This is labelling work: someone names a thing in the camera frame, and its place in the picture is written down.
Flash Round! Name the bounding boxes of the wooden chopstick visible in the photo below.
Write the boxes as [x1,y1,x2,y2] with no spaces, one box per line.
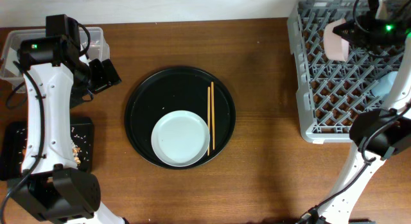
[207,86,211,156]
[211,82,215,151]

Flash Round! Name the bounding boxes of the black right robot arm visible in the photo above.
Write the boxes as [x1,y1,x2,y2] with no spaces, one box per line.
[287,0,410,223]

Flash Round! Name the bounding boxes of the grey dishwasher rack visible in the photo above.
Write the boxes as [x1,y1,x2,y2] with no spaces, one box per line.
[287,0,410,144]

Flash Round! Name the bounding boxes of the light blue cup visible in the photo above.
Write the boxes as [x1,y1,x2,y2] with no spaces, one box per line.
[371,71,398,101]

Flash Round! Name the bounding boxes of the round black tray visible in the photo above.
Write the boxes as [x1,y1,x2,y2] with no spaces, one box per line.
[124,66,236,170]

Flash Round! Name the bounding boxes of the small white bowl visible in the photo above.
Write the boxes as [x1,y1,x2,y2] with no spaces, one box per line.
[323,19,349,62]

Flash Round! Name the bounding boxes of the rice and food scraps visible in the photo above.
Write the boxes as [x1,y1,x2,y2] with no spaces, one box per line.
[13,125,94,171]

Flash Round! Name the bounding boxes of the clear plastic bin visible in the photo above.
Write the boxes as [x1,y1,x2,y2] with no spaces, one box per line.
[1,27,110,89]

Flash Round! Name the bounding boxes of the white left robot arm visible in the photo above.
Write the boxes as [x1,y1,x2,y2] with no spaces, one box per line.
[6,14,125,223]

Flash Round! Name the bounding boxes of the white round plate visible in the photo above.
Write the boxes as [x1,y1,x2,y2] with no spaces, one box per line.
[151,110,210,168]

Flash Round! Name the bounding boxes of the black rectangular tray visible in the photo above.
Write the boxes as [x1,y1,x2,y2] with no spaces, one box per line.
[1,117,94,181]

